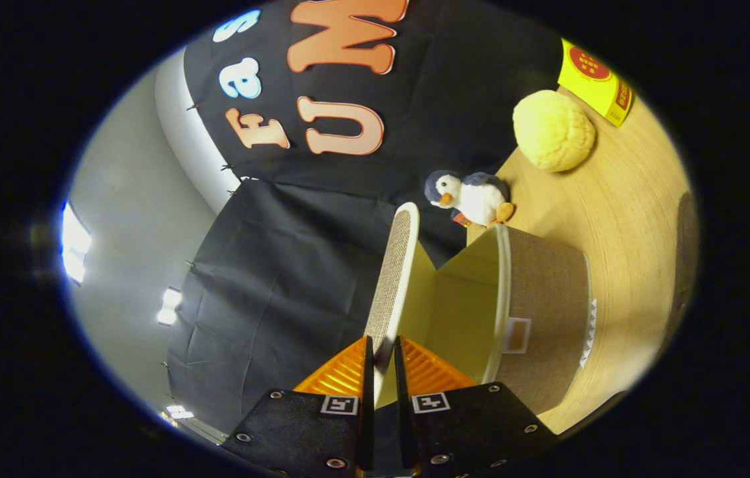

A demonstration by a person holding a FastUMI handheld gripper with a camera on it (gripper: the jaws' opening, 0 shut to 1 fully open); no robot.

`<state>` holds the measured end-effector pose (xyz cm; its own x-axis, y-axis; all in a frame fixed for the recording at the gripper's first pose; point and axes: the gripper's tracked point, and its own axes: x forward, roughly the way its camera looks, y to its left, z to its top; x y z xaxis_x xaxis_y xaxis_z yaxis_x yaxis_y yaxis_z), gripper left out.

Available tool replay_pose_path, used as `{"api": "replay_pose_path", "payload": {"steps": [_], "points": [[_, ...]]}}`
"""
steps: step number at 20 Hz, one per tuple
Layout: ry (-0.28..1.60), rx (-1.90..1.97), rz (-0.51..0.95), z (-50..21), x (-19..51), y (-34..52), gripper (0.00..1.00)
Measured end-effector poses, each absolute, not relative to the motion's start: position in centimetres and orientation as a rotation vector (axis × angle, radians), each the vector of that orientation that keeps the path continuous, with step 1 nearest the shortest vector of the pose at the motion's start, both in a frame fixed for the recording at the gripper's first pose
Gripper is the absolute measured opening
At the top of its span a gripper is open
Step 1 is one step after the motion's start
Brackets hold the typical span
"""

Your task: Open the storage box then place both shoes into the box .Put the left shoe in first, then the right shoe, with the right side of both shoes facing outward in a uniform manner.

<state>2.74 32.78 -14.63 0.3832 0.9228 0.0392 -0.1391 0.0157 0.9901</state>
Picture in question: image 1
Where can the ceiling light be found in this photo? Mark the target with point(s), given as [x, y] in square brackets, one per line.
[179, 411]
[169, 305]
[74, 242]

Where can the penguin plush toy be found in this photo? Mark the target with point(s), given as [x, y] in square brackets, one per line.
[477, 199]

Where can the beige fabric storage box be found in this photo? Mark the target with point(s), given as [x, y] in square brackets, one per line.
[547, 299]

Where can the yellow bread-shaped squishy toy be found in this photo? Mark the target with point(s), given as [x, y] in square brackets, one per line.
[553, 131]

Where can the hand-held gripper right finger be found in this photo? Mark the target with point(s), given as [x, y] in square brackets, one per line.
[402, 425]

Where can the yellow book with red circle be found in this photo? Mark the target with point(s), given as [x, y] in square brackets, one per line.
[597, 83]

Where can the brown fuzzy shoe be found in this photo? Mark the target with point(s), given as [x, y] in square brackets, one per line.
[683, 265]

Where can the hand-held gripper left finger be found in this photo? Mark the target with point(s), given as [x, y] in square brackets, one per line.
[369, 411]

